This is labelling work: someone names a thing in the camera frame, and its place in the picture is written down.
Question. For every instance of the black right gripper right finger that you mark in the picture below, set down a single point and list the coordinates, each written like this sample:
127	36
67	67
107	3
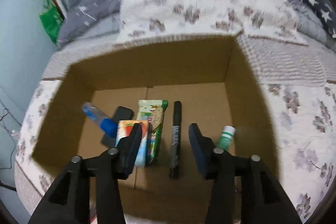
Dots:
263	200

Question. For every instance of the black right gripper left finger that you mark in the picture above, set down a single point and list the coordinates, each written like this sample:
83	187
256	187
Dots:
67	199

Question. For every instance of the Vinda tissue pack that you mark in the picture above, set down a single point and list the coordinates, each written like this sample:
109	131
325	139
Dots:
132	141

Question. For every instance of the black marker pen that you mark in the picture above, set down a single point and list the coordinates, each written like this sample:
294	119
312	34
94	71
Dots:
176	140

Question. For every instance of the green white small tube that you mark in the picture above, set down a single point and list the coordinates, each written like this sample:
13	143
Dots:
226	137

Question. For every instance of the blue glue tube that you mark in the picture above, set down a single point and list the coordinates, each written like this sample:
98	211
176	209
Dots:
97	116

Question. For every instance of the black small case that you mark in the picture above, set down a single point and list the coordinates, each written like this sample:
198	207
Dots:
121	114

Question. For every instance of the floral bed cover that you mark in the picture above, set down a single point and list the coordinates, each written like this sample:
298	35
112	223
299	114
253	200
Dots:
299	97

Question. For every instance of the green snack bar wrapper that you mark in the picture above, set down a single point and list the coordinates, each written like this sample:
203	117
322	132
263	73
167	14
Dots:
152	111

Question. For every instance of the brown cardboard box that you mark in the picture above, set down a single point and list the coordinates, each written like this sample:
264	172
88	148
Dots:
213	79

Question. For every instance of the green shopping bag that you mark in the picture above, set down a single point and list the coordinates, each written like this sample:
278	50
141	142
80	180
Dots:
51	20

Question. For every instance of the grey blue star duvet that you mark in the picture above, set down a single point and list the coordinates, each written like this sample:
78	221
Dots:
88	19

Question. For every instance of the navy star pillow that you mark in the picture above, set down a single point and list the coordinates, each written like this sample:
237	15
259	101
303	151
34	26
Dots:
325	13

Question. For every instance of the folded floral quilt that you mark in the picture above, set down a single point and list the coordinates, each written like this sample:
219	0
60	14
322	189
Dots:
266	19

